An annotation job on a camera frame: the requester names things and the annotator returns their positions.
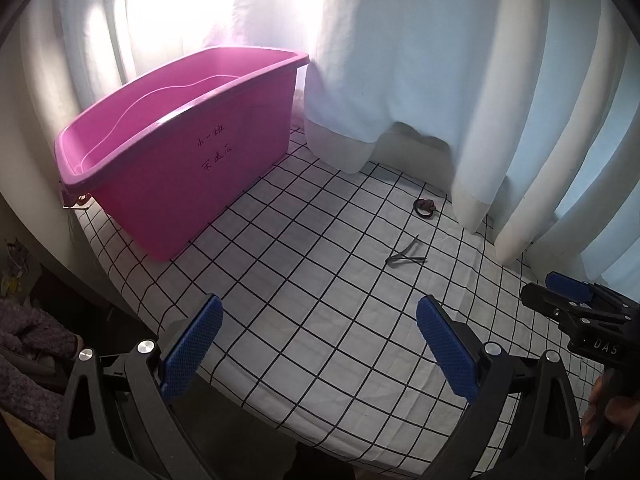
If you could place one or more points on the white curtain with cream hem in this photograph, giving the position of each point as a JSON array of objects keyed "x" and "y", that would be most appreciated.
[{"x": 400, "y": 60}]

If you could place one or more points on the person's right hand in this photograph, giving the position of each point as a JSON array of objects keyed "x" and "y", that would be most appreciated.
[{"x": 620, "y": 407}]

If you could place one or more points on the purple fuzzy cloth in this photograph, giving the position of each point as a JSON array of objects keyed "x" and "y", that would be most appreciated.
[{"x": 25, "y": 325}]

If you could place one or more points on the sheer white curtain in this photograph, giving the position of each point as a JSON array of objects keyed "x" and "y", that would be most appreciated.
[{"x": 165, "y": 20}]

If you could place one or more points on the black checked white bed sheet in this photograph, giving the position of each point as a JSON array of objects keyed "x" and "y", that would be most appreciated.
[{"x": 325, "y": 335}]

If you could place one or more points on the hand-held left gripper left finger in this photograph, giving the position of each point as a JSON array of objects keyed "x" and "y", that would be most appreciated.
[{"x": 192, "y": 345}]

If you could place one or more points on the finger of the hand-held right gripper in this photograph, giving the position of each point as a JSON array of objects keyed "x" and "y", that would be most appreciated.
[
  {"x": 612, "y": 296},
  {"x": 567, "y": 287}
]

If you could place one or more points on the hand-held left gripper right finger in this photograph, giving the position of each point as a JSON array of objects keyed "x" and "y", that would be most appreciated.
[{"x": 447, "y": 347}]

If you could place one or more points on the pink plastic storage bin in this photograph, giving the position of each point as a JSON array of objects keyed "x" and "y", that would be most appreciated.
[{"x": 200, "y": 185}]

